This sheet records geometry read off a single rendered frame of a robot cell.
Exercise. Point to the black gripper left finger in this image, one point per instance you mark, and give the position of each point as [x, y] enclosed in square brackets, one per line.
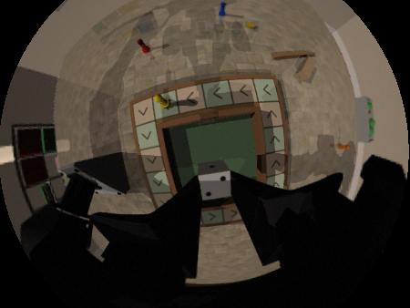
[173, 229]

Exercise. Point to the yellow game pawn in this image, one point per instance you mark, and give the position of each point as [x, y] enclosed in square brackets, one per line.
[164, 102]

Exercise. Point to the blue pawn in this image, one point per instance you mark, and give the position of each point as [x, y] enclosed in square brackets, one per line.
[222, 12]

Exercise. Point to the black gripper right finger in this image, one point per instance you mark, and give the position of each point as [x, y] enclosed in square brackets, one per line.
[271, 214]

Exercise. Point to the dark red game pawn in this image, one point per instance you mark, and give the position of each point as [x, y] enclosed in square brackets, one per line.
[145, 49]

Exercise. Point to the white die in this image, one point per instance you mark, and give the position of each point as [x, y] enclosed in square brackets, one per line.
[214, 180]

